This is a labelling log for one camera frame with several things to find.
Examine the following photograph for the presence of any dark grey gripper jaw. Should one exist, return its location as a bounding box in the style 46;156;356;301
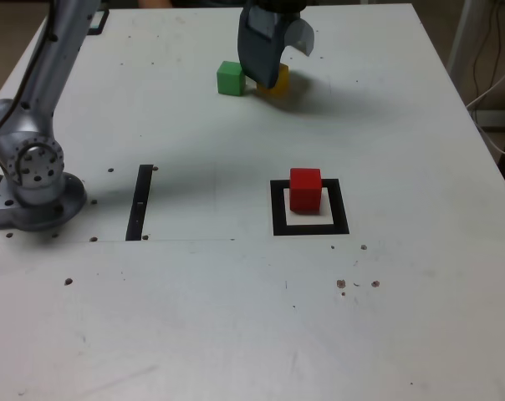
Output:
237;4;300;89

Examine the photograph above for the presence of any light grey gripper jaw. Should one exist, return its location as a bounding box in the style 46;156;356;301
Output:
285;18;316;58

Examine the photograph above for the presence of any yellow cube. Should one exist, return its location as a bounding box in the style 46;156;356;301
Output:
255;63;290;98

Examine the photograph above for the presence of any green cube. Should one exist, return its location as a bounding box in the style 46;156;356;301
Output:
217;60;247;97

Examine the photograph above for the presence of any red cube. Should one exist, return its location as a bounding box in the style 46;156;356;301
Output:
288;167;323;214

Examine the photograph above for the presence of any black tape square outline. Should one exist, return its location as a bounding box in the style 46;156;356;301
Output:
269;178;350;236

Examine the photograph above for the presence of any black smartphone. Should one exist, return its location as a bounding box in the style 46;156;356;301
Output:
87;8;110;36

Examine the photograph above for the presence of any black tape strip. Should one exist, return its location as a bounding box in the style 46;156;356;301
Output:
125;164;155;242

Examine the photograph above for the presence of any white metal frame post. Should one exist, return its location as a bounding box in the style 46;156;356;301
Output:
446;0;494;99

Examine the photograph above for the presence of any white cable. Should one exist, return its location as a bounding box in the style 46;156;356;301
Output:
465;58;505;159

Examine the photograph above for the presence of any black cable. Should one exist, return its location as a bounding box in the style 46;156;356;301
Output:
472;0;505;101

